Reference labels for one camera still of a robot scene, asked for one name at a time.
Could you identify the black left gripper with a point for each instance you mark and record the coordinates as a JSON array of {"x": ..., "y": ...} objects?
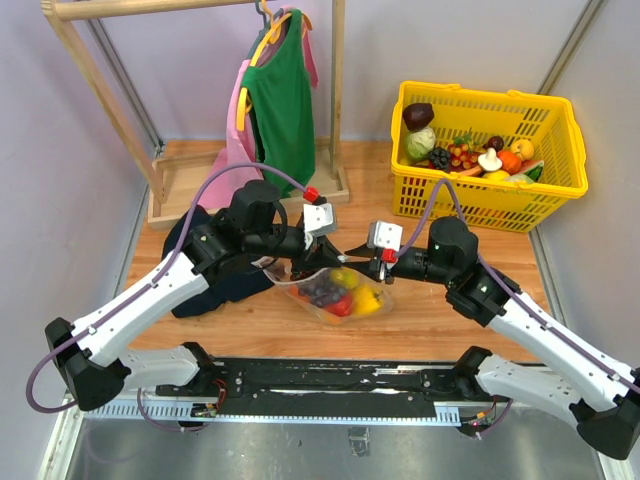
[{"x": 318, "y": 253}]

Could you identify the dark purple round fruit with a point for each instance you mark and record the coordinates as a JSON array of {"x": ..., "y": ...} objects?
[{"x": 417, "y": 116}]

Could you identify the yellow clothes hanger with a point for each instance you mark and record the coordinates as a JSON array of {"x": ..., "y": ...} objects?
[{"x": 244, "y": 103}]

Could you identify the pink shirt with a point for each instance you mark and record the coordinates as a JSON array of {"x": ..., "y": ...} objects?
[{"x": 241, "y": 146}]

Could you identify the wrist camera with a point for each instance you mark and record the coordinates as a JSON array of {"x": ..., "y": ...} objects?
[
  {"x": 385, "y": 237},
  {"x": 319, "y": 216}
]

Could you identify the purple grape bunch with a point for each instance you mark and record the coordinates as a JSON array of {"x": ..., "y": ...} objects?
[{"x": 321, "y": 293}]

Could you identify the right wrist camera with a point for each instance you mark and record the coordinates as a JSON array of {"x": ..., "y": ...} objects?
[{"x": 385, "y": 237}]

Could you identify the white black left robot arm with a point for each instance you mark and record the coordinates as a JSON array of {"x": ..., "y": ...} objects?
[{"x": 92, "y": 353}]

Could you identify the green tank top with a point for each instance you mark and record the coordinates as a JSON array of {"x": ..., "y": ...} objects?
[{"x": 282, "y": 114}]

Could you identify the yellow bell pepper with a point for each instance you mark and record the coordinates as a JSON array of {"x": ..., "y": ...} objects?
[
  {"x": 345, "y": 278},
  {"x": 367, "y": 300}
]

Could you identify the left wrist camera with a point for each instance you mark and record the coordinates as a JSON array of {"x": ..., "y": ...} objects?
[{"x": 319, "y": 216}]

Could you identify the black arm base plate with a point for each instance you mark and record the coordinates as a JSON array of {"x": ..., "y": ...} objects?
[{"x": 329, "y": 388}]

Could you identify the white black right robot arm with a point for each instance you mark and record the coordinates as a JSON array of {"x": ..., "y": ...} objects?
[{"x": 594, "y": 393}]

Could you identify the green cabbage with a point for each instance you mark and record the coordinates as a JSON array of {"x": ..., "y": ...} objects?
[{"x": 420, "y": 143}]

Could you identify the clear dotted zip top bag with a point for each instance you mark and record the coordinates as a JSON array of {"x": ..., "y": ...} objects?
[{"x": 281, "y": 274}]

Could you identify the yellow peach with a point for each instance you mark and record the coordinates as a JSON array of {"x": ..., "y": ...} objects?
[{"x": 523, "y": 149}]

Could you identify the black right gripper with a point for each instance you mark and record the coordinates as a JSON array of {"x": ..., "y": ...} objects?
[{"x": 362, "y": 251}]

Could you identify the watermelon slice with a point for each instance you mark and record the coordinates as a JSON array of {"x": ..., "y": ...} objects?
[{"x": 531, "y": 170}]

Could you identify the yellow plastic basket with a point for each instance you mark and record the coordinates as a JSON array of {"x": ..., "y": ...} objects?
[{"x": 513, "y": 158}]

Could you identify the white mushroom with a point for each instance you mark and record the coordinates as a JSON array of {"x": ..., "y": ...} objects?
[{"x": 489, "y": 161}]

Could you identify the wooden clothes rack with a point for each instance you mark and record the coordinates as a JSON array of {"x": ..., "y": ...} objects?
[{"x": 174, "y": 176}]

